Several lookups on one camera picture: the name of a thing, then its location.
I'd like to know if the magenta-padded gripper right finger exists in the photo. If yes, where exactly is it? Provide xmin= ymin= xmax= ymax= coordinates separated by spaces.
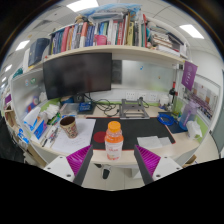
xmin=133 ymin=144 xmax=184 ymax=186

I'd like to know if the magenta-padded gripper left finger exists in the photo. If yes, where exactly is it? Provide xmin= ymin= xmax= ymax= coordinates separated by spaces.
xmin=43 ymin=144 xmax=94 ymax=187

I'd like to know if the orange-capped drink bottle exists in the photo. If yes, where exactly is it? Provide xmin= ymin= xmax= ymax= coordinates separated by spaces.
xmin=104 ymin=120 xmax=125 ymax=161

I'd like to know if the purple water jug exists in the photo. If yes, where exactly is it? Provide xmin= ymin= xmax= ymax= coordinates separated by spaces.
xmin=178 ymin=100 xmax=200 ymax=132

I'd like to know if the white paper napkin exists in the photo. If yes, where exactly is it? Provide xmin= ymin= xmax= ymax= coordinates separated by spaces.
xmin=136 ymin=135 xmax=173 ymax=150

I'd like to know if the patterned paper cup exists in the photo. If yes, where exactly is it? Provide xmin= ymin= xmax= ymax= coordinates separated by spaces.
xmin=59 ymin=115 xmax=79 ymax=139

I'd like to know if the white paper sheet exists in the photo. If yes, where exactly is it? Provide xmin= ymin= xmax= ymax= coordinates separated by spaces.
xmin=49 ymin=118 xmax=97 ymax=155

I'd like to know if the blue tissue box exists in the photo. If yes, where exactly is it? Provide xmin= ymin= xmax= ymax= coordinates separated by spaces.
xmin=22 ymin=106 xmax=49 ymax=141

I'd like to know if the white tissue pack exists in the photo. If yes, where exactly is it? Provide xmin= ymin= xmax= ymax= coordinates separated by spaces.
xmin=185 ymin=119 xmax=203 ymax=140

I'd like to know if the black desk mat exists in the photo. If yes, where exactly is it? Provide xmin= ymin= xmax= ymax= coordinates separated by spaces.
xmin=90 ymin=116 xmax=177 ymax=151

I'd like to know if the flat round red coaster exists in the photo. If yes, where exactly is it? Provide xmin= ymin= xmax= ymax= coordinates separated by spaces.
xmin=92 ymin=130 xmax=108 ymax=144

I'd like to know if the pile of white tissues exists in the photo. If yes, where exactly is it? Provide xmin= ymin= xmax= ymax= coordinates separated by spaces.
xmin=43 ymin=103 xmax=61 ymax=119

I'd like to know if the clear plastic box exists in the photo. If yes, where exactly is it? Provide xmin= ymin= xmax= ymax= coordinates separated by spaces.
xmin=59 ymin=102 xmax=80 ymax=117

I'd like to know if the grey metal laptop stand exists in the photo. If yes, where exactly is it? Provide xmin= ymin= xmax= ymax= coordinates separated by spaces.
xmin=119 ymin=98 xmax=151 ymax=120

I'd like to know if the small blue device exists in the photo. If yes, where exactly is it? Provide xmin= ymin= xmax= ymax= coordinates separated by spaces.
xmin=78 ymin=101 xmax=93 ymax=113

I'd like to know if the dark wine bottle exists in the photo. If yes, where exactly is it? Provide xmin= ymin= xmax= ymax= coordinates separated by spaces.
xmin=168 ymin=81 xmax=177 ymax=108

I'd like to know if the black computer monitor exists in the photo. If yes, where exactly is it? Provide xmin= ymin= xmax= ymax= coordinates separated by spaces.
xmin=42 ymin=52 xmax=113 ymax=101

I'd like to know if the purple hanging banner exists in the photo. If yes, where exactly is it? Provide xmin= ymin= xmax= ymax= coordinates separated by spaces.
xmin=181 ymin=60 xmax=198 ymax=92

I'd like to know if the coiled blue cable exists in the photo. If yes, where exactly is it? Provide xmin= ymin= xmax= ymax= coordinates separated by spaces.
xmin=157 ymin=112 xmax=175 ymax=127

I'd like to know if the white wall socket row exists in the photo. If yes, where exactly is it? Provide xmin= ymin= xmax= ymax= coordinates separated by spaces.
xmin=124 ymin=90 xmax=158 ymax=103

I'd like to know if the photo wall poster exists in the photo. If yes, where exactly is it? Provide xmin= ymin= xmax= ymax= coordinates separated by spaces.
xmin=189 ymin=74 xmax=221 ymax=121

